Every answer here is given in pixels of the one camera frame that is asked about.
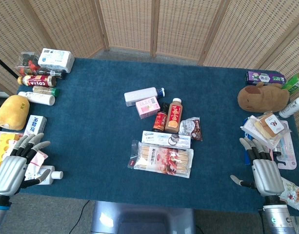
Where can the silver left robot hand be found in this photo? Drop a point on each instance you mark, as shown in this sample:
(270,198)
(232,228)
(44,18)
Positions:
(10,173)

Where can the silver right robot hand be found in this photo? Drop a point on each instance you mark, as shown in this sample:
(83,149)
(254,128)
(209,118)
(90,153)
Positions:
(267,176)

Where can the white Oreo cookie box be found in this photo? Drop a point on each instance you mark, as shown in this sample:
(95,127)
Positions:
(159,139)

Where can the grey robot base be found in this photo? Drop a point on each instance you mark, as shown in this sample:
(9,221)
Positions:
(142,218)

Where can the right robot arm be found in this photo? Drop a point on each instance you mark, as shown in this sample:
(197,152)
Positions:
(277,218)

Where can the white blue small carton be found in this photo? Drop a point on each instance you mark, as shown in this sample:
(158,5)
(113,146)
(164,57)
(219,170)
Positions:
(35,124)

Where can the purple toothpaste box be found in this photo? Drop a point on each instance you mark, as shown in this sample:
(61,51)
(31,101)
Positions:
(264,78)

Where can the clear plastic box red contents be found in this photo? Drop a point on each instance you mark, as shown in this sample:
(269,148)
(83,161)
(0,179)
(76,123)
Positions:
(27,64)

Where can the pink carton box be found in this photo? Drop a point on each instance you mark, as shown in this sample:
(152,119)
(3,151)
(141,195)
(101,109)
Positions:
(148,108)

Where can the yellow white sponge pack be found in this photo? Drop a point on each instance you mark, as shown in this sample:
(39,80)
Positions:
(3,146)

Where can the pink toothbrush pack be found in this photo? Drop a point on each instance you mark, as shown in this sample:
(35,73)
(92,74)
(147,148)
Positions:
(287,156)

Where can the pink white sachet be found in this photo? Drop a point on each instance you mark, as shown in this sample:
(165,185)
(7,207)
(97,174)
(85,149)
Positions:
(38,159)

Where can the colourful snack bag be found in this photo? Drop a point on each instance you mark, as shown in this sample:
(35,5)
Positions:
(294,195)

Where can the packaged sandwich cake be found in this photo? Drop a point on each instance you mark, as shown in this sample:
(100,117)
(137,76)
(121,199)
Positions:
(270,126)

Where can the white plastic packet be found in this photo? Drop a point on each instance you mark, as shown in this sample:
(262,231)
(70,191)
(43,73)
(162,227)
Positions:
(249,126)

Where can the yellow plush toy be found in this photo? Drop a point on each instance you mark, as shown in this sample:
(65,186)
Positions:
(11,112)

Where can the white bottle green print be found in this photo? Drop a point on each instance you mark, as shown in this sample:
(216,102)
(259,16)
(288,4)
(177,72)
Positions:
(293,107)

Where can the brown capybara plush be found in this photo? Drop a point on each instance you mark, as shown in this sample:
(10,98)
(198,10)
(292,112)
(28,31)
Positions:
(261,98)

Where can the white cylindrical bottle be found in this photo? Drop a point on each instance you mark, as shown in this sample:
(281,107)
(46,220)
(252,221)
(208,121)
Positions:
(37,98)

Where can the silver brown snack packet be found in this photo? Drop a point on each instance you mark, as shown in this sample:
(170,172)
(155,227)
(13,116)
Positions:
(192,128)

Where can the green cap jar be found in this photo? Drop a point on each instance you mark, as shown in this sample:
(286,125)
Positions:
(46,90)

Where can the Costa coffee bottle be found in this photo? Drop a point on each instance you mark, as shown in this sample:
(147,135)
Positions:
(35,81)

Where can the green drink bottle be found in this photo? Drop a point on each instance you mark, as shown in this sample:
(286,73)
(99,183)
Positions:
(295,84)

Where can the blue table cloth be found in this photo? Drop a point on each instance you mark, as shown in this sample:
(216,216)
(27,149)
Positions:
(95,126)

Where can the small black bottle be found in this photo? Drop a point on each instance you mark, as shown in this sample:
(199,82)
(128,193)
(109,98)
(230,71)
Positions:
(55,73)

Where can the brown juice bottle white cap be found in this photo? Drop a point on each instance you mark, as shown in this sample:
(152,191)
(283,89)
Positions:
(174,117)

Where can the dark sauce bottle red label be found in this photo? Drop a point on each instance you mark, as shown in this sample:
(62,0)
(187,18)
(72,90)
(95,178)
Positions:
(160,119)

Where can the white tissue pack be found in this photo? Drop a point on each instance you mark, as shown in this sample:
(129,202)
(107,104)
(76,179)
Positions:
(56,59)

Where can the white bottle blue cap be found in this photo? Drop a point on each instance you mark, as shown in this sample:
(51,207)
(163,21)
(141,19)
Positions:
(140,95)

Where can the rattan folding screen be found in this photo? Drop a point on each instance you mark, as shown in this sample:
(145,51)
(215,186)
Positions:
(183,26)

